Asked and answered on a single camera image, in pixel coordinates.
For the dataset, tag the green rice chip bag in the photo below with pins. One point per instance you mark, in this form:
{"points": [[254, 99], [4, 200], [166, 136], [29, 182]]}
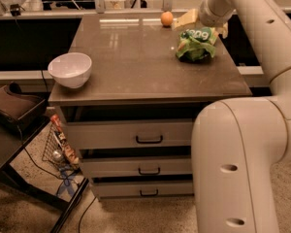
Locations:
{"points": [[196, 44]]}

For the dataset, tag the drawer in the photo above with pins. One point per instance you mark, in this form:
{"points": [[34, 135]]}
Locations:
{"points": [[129, 133], [141, 189], [136, 166]]}

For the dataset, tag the orange fruit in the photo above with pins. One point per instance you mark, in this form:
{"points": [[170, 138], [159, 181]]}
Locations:
{"points": [[167, 19]]}

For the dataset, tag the yellow taped gripper finger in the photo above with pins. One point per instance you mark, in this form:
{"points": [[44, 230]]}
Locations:
{"points": [[222, 30], [188, 19]]}

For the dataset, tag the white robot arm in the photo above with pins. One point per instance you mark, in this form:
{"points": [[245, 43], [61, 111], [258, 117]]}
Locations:
{"points": [[236, 141]]}

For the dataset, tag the dark brown bag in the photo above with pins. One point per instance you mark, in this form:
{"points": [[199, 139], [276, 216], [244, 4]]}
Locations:
{"points": [[19, 110]]}

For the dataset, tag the wire basket with snacks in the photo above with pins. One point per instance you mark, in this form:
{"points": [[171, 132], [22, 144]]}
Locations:
{"points": [[58, 151]]}

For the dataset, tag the white bowl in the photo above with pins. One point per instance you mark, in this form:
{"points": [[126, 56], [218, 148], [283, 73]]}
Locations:
{"points": [[71, 69]]}

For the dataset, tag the top drawer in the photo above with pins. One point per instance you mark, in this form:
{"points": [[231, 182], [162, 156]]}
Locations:
{"points": [[129, 133]]}

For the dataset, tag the blue tape strip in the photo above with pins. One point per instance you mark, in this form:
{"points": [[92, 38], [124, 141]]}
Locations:
{"points": [[68, 179]]}

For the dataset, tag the black side table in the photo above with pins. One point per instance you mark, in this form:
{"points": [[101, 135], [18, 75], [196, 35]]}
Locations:
{"points": [[28, 201]]}

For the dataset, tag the bottom drawer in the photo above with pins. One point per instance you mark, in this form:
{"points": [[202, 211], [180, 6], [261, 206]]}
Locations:
{"points": [[141, 189]]}

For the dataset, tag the grey drawer cabinet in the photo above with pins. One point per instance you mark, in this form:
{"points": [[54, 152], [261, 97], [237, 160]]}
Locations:
{"points": [[136, 76]]}

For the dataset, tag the middle drawer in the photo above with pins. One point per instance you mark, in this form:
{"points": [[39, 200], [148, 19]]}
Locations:
{"points": [[136, 166]]}

